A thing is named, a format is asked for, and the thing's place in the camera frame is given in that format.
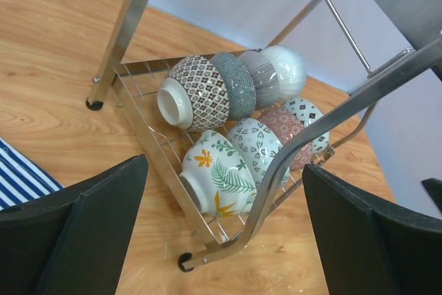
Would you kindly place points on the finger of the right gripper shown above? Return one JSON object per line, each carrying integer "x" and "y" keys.
{"x": 433, "y": 188}

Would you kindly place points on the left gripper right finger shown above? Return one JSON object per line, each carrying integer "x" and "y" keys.
{"x": 369, "y": 245}

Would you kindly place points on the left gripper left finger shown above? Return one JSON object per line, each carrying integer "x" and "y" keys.
{"x": 73, "y": 241}

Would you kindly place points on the pink floral bowl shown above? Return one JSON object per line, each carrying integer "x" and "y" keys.
{"x": 286, "y": 126}

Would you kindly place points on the black diamond pattern bowl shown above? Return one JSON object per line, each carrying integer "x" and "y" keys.
{"x": 307, "y": 112}

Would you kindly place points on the grey leaf pattern bowl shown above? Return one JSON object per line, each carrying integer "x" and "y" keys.
{"x": 257, "y": 144}

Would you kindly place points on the orange green leaf bowl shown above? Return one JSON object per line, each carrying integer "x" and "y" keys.
{"x": 219, "y": 181}

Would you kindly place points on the plain white bowl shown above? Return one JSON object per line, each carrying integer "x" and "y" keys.
{"x": 290, "y": 69}

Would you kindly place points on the steel two-tier dish rack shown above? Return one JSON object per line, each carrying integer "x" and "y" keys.
{"x": 224, "y": 236}

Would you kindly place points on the brown lattice pattern bowl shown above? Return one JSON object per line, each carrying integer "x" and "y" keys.
{"x": 193, "y": 95}

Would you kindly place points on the grey striped bowl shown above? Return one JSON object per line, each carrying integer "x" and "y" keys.
{"x": 264, "y": 77}

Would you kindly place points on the grey wave pattern bowl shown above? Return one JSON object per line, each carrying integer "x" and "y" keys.
{"x": 239, "y": 84}

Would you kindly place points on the blue white striped cloth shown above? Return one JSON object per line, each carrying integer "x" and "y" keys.
{"x": 21, "y": 179}

